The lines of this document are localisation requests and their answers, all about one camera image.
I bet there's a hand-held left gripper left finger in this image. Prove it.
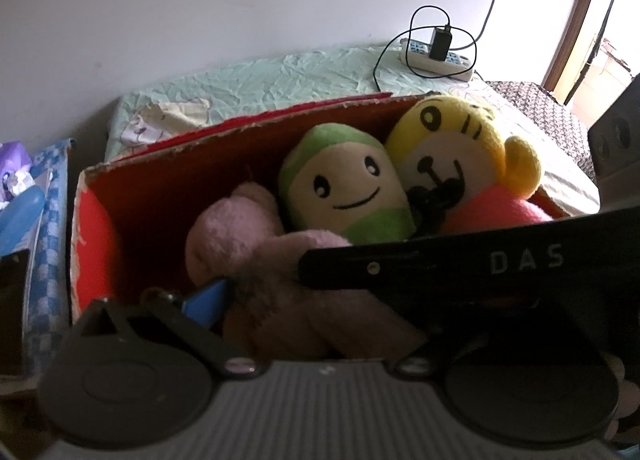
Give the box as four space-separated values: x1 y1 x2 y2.
74 279 262 381

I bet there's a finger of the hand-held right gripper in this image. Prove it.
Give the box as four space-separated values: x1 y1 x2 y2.
298 239 422 294

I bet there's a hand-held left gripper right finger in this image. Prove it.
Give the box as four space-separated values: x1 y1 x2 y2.
392 335 481 380

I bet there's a pink plush bunny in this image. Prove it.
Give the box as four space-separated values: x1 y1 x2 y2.
185 182 426 361

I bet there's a green mushroom plush toy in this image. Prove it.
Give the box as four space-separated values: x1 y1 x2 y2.
279 124 418 244

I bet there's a red cardboard box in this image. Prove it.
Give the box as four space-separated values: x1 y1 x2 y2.
70 91 576 326

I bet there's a yellow tiger plush toy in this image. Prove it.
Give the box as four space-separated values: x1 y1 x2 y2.
385 96 553 237

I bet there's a blue checked cloth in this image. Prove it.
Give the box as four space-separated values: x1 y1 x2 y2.
22 139 77 377

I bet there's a white power strip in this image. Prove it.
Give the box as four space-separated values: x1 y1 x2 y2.
399 37 474 83

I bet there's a purple white plastic bag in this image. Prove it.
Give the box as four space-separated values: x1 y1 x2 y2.
0 140 38 208

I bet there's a black charger plug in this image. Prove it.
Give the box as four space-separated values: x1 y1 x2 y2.
431 26 454 62

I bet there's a black charger cable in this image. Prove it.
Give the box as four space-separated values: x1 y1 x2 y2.
372 6 480 93

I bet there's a wooden door frame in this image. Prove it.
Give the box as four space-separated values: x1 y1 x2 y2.
544 0 628 93

